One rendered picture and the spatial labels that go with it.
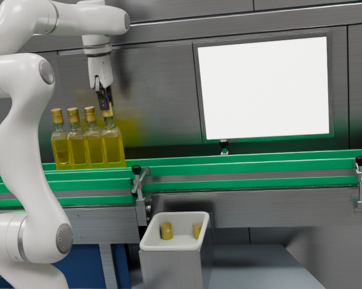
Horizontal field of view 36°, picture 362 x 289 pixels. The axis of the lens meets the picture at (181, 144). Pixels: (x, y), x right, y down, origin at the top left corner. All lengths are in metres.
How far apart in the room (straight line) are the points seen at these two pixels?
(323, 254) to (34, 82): 1.22
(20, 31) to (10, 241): 0.49
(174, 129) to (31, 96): 0.71
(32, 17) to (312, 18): 0.84
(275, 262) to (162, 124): 0.60
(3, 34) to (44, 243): 0.49
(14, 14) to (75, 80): 0.59
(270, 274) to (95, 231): 0.58
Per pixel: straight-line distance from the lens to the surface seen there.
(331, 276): 2.09
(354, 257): 2.06
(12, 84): 1.30
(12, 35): 1.37
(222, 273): 1.87
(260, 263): 1.91
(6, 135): 1.32
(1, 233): 1.38
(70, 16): 1.53
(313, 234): 2.01
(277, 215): 1.74
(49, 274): 1.43
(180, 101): 1.83
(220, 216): 1.75
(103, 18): 1.59
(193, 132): 1.85
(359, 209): 1.62
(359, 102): 1.85
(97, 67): 1.69
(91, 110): 1.77
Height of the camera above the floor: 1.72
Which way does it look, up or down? 18 degrees down
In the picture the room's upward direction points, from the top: 7 degrees counter-clockwise
